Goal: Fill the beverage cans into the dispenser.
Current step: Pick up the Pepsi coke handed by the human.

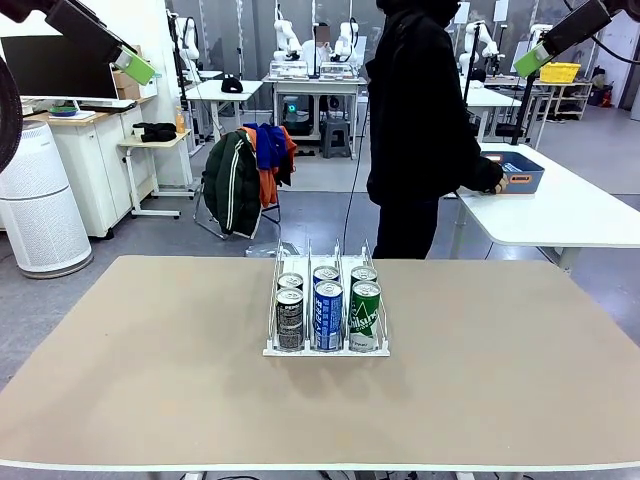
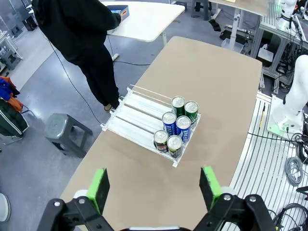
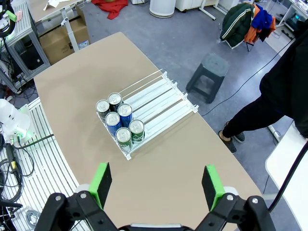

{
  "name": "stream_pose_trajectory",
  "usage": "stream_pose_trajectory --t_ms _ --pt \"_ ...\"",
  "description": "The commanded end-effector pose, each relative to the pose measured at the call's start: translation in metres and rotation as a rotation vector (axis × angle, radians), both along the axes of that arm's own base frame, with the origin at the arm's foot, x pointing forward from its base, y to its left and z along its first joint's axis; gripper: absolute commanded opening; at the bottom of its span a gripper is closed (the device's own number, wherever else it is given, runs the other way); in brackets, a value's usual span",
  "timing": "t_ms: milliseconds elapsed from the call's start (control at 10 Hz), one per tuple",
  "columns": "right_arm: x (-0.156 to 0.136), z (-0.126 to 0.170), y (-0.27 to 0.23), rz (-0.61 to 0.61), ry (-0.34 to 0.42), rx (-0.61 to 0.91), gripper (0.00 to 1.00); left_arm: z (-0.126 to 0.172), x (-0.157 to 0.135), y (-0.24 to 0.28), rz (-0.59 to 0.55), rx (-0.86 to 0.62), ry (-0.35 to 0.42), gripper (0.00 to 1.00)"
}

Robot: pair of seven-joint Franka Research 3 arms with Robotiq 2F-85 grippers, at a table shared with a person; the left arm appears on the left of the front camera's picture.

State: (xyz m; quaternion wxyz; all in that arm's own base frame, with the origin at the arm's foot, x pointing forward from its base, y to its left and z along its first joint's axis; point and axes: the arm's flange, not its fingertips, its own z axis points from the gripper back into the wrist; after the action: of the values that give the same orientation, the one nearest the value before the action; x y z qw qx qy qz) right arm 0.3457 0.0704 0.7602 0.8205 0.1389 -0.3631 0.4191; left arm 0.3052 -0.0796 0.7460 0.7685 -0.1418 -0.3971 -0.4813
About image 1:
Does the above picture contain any black computer monitor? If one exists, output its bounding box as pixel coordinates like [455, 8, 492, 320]
[0, 34, 120, 101]

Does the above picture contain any dark green striped jacket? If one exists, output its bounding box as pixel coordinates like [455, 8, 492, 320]
[202, 128, 265, 240]

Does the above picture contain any white lab table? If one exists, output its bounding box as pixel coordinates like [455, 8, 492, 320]
[462, 84, 524, 146]
[184, 78, 265, 146]

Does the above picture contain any thin black hanging cable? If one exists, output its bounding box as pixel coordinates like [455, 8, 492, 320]
[343, 89, 371, 254]

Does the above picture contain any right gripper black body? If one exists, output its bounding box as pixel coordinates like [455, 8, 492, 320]
[599, 0, 640, 24]

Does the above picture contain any seated background person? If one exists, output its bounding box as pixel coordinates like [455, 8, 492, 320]
[299, 22, 335, 64]

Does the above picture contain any black Pepsi can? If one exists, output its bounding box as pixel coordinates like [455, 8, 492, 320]
[274, 288, 305, 351]

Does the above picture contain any blue garment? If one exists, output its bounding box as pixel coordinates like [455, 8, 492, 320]
[243, 122, 292, 174]

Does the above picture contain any black camera stand pole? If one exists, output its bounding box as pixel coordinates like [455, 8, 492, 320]
[509, 74, 539, 147]
[462, 22, 481, 119]

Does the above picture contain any orange garment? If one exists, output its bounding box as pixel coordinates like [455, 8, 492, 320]
[238, 125, 299, 209]

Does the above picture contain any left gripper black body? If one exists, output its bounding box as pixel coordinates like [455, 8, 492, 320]
[0, 0, 64, 24]

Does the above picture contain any blue plastic bin orange base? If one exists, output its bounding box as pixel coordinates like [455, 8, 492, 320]
[477, 151, 546, 195]

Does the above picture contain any white cylindrical air purifier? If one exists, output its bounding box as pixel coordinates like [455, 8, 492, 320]
[0, 119, 95, 280]

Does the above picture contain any metal chair frame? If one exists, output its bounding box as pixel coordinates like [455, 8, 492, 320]
[192, 172, 282, 241]

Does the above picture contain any person's right forearm black sleeve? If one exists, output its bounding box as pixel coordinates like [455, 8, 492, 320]
[449, 144, 505, 194]

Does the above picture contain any black keyboard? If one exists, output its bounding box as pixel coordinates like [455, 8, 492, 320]
[77, 98, 138, 114]

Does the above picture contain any black folded clothing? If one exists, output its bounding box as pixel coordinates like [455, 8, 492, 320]
[132, 121, 179, 144]

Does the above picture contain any person in black jacket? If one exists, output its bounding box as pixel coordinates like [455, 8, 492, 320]
[364, 0, 506, 261]

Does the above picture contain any grey plastic stool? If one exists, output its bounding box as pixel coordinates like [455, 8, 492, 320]
[319, 118, 354, 160]

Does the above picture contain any black computer tower lit ring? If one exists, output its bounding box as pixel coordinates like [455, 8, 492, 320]
[281, 94, 315, 137]

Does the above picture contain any white wire can dispenser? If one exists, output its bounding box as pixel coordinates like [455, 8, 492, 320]
[262, 238, 392, 359]

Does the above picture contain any small white rolling table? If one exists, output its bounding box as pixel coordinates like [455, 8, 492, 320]
[117, 128, 197, 221]

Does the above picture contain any yellow plastic crate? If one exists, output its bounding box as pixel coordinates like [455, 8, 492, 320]
[538, 62, 583, 84]

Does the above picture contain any white shelf rack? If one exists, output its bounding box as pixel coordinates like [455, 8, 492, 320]
[527, 79, 595, 121]

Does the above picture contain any white lab workbench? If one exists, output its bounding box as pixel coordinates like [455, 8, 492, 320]
[262, 59, 370, 157]

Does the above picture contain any white cabinet wooden top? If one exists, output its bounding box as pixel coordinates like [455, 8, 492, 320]
[22, 94, 195, 240]

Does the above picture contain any green Chilsung cider can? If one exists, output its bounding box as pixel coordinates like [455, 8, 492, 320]
[349, 265, 379, 286]
[348, 280, 382, 353]

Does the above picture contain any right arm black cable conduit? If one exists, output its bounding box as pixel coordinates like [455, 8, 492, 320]
[563, 0, 640, 65]

